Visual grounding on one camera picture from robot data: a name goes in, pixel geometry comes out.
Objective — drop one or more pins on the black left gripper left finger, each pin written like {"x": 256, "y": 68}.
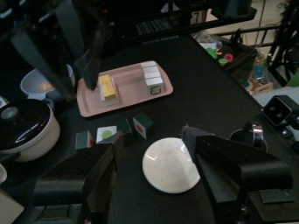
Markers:
{"x": 74, "y": 180}

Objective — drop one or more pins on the black pot lid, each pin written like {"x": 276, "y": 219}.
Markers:
{"x": 23, "y": 125}

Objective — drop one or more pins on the white picture cube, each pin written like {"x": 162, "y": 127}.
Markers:
{"x": 148, "y": 64}
{"x": 151, "y": 72}

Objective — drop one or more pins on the yellow butter toy block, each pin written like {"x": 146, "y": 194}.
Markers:
{"x": 107, "y": 87}

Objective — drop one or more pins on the beige flat object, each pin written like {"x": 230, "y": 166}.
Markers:
{"x": 7, "y": 207}

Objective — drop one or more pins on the clear plastic bag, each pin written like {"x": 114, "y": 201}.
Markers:
{"x": 206, "y": 39}

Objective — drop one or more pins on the blue toy bottle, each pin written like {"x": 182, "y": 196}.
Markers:
{"x": 259, "y": 69}

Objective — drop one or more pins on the orange toy in bowl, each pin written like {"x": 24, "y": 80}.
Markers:
{"x": 45, "y": 86}

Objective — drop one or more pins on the black toy bin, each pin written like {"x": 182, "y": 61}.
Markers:
{"x": 238, "y": 59}

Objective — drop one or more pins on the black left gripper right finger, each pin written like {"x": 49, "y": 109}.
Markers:
{"x": 234, "y": 163}

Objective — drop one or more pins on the pale blue bowl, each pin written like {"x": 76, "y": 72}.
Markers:
{"x": 32, "y": 83}

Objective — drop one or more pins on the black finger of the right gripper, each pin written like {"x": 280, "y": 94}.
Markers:
{"x": 92, "y": 65}
{"x": 40, "y": 61}

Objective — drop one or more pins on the dark green cube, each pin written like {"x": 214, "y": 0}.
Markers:
{"x": 126, "y": 127}

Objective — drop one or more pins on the green toy piece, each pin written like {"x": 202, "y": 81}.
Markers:
{"x": 211, "y": 52}

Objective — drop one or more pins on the black slatted equipment shelf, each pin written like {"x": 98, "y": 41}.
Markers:
{"x": 163, "y": 23}

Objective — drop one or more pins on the pink plastic tray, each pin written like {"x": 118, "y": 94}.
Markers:
{"x": 128, "y": 87}

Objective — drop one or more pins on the white oval bowl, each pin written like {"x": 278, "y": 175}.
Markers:
{"x": 170, "y": 166}

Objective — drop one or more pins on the green cube red picture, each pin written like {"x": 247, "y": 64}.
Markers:
{"x": 83, "y": 140}

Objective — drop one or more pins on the white cube green circle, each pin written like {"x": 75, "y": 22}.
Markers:
{"x": 106, "y": 133}

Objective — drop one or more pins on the cream cooking pot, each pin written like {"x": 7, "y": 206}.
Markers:
{"x": 36, "y": 143}

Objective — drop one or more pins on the black camera box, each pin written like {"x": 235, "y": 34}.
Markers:
{"x": 278, "y": 109}

